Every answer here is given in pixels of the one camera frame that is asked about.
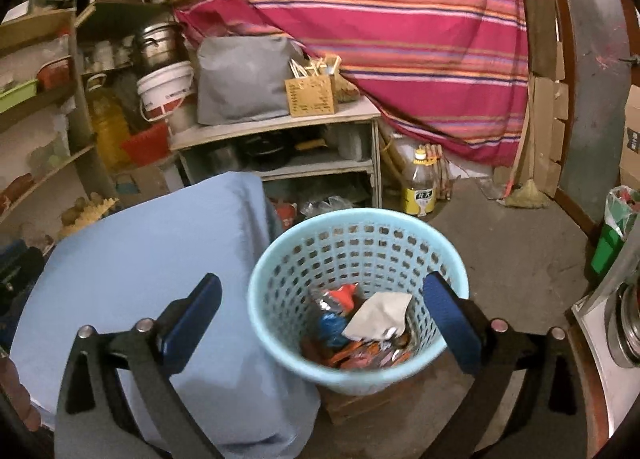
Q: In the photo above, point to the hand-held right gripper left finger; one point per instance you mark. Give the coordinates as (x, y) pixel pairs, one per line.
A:
(195, 319)

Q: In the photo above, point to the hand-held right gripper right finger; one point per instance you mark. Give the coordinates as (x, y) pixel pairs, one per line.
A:
(450, 324)

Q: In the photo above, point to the silver snack packet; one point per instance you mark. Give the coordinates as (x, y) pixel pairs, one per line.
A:
(377, 314)

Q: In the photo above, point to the light blue plastic basket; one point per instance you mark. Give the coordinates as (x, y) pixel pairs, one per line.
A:
(280, 299)

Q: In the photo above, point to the orange snack wrapper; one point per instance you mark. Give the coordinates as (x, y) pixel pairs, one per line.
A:
(342, 296)

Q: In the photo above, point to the blue plastic bag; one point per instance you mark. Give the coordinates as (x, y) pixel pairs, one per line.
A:
(332, 329)

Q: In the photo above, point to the person's left hand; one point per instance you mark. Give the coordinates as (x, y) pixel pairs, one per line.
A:
(17, 389)

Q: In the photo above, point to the yellow lacy basket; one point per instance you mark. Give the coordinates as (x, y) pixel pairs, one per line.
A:
(90, 216)

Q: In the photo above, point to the light blue table cloth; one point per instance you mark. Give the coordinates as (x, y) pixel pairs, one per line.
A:
(150, 239)

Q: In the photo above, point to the plastic bottle with yellow label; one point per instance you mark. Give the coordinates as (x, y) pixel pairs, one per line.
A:
(419, 189)

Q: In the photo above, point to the straw broom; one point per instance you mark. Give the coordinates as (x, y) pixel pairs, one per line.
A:
(525, 196)

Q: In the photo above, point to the clear plastic bags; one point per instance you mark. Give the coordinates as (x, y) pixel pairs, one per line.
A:
(327, 206)

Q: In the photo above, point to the yellow cooking oil jug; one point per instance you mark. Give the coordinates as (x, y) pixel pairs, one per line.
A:
(110, 129)

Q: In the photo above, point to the steel pot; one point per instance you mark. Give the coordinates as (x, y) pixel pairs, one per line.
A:
(625, 329)

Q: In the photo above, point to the green plastic tray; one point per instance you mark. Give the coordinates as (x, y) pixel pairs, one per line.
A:
(17, 95)

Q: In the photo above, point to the red plastic basket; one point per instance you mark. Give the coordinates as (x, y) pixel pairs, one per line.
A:
(145, 144)

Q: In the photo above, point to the tall wooden shelf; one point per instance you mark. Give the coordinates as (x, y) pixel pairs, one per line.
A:
(82, 104)

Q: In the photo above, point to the green bin with bag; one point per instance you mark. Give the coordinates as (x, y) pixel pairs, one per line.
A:
(612, 239)

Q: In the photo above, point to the black pan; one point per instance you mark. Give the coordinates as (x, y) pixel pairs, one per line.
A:
(270, 149)

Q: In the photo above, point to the orange plastic crate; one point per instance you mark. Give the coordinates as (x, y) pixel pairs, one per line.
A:
(55, 73)

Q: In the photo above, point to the low wooden cabinet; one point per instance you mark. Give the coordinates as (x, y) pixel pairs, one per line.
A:
(280, 124)

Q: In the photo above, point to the white plastic bucket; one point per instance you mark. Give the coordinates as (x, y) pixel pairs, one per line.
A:
(165, 91)

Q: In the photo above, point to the cardboard pieces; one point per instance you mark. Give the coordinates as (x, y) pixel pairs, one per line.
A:
(545, 104)

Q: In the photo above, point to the grey fabric bag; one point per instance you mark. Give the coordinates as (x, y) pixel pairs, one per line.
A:
(240, 79)

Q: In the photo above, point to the yellow chopstick holder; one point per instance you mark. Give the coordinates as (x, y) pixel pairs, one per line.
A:
(310, 96)

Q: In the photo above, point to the cardboard box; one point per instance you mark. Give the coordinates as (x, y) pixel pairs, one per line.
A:
(631, 139)

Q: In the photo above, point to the metal cooking pot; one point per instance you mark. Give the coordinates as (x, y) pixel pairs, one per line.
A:
(157, 46)

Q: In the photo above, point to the bundle of chopsticks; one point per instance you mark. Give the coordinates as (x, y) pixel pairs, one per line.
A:
(315, 66)

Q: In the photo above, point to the red striped cloth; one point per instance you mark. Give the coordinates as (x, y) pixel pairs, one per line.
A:
(375, 29)

